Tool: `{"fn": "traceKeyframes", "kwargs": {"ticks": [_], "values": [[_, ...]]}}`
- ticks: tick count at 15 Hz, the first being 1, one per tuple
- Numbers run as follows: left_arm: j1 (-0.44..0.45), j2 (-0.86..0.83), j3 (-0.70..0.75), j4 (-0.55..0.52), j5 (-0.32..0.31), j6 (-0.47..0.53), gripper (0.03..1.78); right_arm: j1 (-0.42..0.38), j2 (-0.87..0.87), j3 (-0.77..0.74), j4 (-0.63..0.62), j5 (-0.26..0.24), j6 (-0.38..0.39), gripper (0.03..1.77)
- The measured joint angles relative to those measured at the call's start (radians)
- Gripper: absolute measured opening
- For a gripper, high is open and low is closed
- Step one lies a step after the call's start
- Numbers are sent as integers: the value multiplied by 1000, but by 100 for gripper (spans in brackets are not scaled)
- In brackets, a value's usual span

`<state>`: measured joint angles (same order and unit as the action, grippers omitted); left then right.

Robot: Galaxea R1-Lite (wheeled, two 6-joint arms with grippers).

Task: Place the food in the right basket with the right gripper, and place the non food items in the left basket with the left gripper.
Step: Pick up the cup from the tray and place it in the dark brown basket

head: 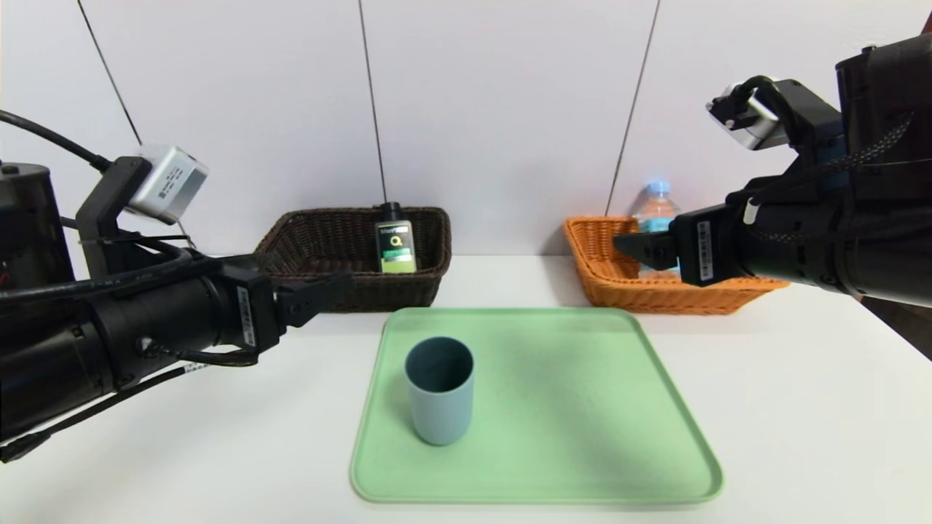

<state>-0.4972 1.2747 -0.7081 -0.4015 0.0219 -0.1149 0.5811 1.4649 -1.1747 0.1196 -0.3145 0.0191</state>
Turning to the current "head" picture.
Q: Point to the orange wicker basket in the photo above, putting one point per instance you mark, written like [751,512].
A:
[619,291]

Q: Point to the clear water bottle blue cap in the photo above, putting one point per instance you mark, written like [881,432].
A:
[655,211]

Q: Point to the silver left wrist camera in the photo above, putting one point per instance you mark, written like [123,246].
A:
[167,182]

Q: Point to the black and silver right robot arm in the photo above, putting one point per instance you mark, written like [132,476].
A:
[874,240]

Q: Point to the dark brown wicker basket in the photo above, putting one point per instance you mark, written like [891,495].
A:
[328,240]

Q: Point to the blue-grey plastic cup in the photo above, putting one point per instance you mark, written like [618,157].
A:
[440,415]

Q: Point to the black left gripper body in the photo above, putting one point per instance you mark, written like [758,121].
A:
[253,314]

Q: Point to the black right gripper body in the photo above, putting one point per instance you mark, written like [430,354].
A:
[700,250]

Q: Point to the light green plastic tray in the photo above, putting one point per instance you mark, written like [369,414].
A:
[539,437]

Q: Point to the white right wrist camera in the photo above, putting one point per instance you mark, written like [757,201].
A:
[757,120]

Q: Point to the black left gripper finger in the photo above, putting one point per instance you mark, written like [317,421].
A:
[313,295]

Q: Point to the black pump bottle green label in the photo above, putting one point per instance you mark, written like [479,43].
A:
[395,251]

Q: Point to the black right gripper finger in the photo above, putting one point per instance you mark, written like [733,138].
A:
[652,247]

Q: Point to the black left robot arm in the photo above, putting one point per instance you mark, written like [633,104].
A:
[109,335]

